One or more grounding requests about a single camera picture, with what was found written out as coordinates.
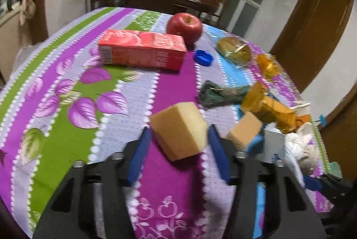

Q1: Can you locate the green cloth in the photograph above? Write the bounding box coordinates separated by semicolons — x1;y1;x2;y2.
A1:
328;161;343;180

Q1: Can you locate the white drinking straw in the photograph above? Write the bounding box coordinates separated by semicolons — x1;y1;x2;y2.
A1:
291;101;311;111

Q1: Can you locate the hanging beige cloth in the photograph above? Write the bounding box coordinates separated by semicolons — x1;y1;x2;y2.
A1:
19;0;38;25

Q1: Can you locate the floral striped tablecloth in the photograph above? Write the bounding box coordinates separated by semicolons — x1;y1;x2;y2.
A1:
0;6;339;239

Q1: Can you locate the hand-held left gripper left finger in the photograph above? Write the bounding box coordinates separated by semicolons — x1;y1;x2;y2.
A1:
32;128;152;239

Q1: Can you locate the yellow crinkled wrapper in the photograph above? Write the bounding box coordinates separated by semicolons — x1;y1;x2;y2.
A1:
256;53;279;79

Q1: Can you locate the green knitted scrubber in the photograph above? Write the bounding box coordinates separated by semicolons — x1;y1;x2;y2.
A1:
198;80;253;108

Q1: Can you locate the orange snack packet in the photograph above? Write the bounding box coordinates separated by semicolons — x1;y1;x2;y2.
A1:
240;81;300;134

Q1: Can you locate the small yellow sponge block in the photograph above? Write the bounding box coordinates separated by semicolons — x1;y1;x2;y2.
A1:
225;111;264;151

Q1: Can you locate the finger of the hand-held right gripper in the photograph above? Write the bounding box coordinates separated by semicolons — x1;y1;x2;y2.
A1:
303;173;349;195

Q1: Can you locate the blue bottle cap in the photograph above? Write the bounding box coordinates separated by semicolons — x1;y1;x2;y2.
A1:
194;49;214;66

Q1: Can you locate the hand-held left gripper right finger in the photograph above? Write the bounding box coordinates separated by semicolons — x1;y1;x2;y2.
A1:
208;125;328;239

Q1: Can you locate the red juice carton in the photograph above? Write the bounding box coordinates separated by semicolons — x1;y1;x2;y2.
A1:
98;29;187;71

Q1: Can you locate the brown wooden door frame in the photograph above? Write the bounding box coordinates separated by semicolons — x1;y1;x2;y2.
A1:
29;0;50;44

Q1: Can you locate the large yellow sponge block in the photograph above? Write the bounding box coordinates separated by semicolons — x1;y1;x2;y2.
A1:
150;101;208;162

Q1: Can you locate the beige sock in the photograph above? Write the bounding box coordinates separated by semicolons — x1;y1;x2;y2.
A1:
300;144;319;174

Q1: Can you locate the plastic-wrapped bread bun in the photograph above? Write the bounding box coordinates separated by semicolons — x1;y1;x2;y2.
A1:
217;36;253;66

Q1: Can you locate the red apple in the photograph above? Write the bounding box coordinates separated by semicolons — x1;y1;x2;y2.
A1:
166;12;203;45

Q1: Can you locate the white rolled sock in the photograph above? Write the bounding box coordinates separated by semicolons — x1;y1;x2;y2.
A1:
284;125;313;157

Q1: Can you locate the white paper cup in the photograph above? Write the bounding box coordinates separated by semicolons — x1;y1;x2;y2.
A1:
262;122;286;164

